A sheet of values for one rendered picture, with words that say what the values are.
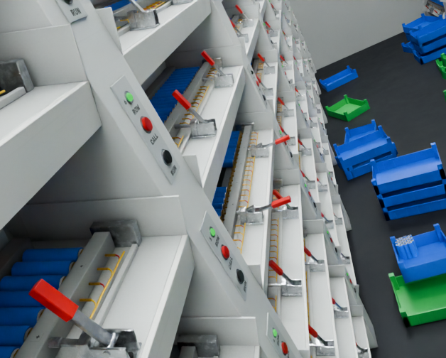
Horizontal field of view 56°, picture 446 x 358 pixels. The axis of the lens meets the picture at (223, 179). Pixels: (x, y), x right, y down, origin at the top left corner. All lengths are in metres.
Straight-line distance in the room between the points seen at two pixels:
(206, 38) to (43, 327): 0.85
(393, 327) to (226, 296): 1.28
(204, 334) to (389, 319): 1.27
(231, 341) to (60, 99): 0.36
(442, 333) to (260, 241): 1.08
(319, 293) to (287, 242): 0.19
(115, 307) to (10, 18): 0.27
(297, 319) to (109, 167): 0.52
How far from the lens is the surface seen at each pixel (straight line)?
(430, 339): 1.69
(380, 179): 2.20
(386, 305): 1.82
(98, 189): 0.47
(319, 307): 1.11
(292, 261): 0.96
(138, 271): 0.44
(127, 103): 0.45
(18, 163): 0.32
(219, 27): 1.09
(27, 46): 0.43
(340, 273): 1.44
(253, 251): 0.71
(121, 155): 0.44
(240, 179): 0.87
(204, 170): 0.59
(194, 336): 0.56
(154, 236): 0.48
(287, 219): 1.09
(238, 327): 0.55
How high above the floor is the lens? 1.33
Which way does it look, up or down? 23 degrees down
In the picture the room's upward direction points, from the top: 29 degrees counter-clockwise
